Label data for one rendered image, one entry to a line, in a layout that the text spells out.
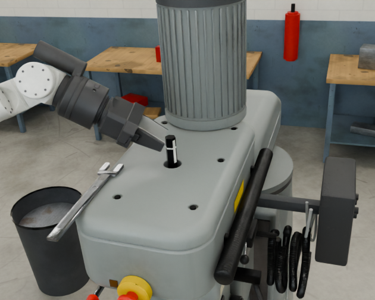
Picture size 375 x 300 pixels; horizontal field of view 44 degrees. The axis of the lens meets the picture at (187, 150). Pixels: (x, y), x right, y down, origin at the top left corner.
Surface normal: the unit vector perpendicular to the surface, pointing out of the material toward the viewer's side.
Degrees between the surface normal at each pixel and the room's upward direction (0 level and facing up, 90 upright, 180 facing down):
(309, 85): 90
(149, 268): 90
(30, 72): 70
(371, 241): 0
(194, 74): 90
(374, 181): 0
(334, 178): 0
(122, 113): 30
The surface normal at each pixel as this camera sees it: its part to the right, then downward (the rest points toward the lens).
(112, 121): -0.07, 0.48
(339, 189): -0.06, -0.88
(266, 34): -0.30, 0.47
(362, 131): -0.54, 0.43
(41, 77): 0.11, 0.13
